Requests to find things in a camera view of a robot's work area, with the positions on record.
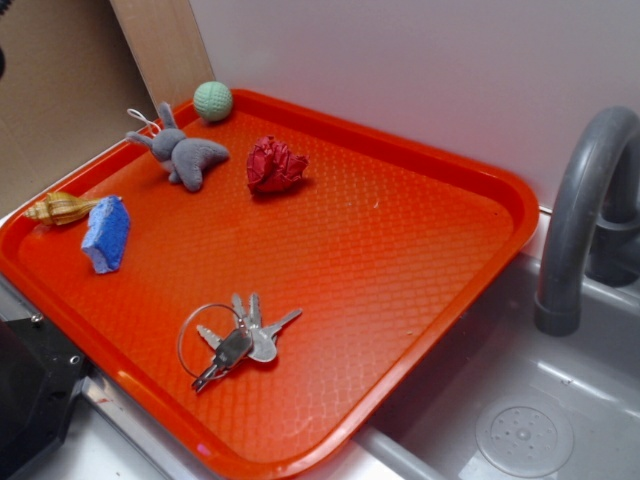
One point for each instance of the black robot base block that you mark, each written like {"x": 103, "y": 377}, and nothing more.
{"x": 42, "y": 372}

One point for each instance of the orange plastic tray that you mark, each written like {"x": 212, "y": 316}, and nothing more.
{"x": 383, "y": 244}

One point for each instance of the crumpled red paper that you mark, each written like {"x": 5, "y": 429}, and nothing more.
{"x": 272, "y": 167}

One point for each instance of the grey plush bunny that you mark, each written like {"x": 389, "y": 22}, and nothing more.
{"x": 184, "y": 158}

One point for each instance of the green dimpled ball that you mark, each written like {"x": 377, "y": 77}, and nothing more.
{"x": 213, "y": 101}

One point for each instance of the blue sponge piece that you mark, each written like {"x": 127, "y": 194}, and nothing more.
{"x": 105, "y": 240}

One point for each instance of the grey plastic sink basin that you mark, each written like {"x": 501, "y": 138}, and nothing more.
{"x": 498, "y": 399}

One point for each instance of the light wooden board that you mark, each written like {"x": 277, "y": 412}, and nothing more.
{"x": 166, "y": 44}

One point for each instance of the tan spiral seashell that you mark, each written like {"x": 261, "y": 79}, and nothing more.
{"x": 60, "y": 208}

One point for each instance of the grey toy faucet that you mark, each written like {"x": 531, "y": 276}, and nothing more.
{"x": 594, "y": 227}

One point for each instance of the brown cardboard panel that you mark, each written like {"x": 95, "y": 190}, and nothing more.
{"x": 68, "y": 80}

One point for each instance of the silver keys on ring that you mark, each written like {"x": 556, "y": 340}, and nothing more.
{"x": 249, "y": 339}

